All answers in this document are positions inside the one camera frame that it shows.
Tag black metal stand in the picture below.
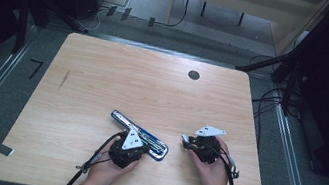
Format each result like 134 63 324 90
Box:
11 0 34 57

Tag black stand with legs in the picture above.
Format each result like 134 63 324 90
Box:
228 33 311 119

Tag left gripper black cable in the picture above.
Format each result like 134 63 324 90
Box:
60 123 127 185

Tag black hanging cable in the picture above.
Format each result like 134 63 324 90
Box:
154 0 194 32

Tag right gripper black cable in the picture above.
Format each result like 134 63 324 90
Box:
204 143 244 185

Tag dark round table grommet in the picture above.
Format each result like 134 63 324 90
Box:
187 69 201 82

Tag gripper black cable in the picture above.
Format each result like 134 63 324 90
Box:
204 143 244 185
60 123 127 185

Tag light wooden bench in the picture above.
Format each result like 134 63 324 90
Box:
161 0 329 66

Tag blue stapler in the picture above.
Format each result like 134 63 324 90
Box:
104 108 175 164

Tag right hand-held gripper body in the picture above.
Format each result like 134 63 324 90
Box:
184 121 228 167

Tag black floor cables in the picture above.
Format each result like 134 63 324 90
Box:
234 51 298 156

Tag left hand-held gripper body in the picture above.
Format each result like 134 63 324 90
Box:
106 123 154 174

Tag person's left hand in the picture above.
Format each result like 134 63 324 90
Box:
84 144 142 185

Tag white floor cable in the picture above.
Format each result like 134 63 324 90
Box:
86 4 111 35

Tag person's right hand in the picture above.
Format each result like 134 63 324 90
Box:
183 133 237 185

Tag grey tape piece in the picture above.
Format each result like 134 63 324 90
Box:
0 142 17 158

